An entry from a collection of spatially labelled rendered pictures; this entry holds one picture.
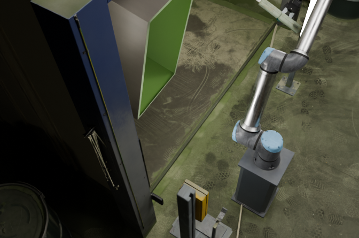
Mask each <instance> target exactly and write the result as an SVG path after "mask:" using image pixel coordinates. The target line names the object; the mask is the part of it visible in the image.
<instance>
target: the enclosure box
mask: <svg viewBox="0 0 359 238"><path fill-rule="evenodd" d="M192 1H193V0H111V1H110V2H109V3H108V8H109V11H110V16H111V21H112V25H113V30H114V34H115V39H116V43H117V46H118V51H119V56H120V60H121V65H122V70H123V74H124V79H125V82H126V87H127V91H128V96H129V100H130V105H131V110H132V115H133V117H134V118H135V119H137V120H138V119H139V118H140V116H141V115H142V114H143V113H144V112H145V110H146V109H147V108H148V107H149V106H150V104H151V103H152V102H153V101H154V99H155V98H156V97H157V96H158V95H159V93H160V92H161V91H162V90H163V88H164V87H165V86H166V84H167V83H168V82H169V81H170V80H171V78H172V77H173V76H174V75H175V73H176V69H177V64H178V60H179V57H180V53H181V48H182V44H183V39H184V35H185V30H186V26H187V23H188V18H189V14H190V10H191V5H192Z"/></svg>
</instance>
